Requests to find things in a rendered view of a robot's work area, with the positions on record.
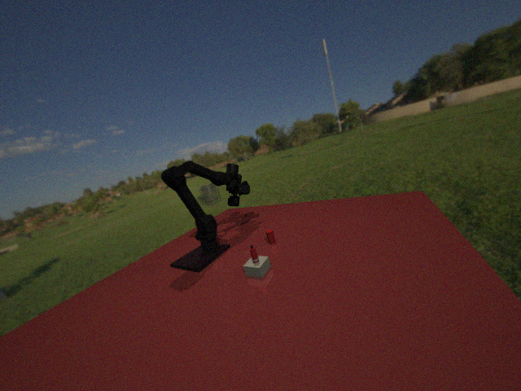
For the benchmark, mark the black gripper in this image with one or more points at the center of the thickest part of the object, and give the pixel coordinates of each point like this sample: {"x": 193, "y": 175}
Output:
{"x": 234, "y": 200}

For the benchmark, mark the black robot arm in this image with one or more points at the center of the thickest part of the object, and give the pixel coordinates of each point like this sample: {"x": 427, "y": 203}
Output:
{"x": 207, "y": 228}

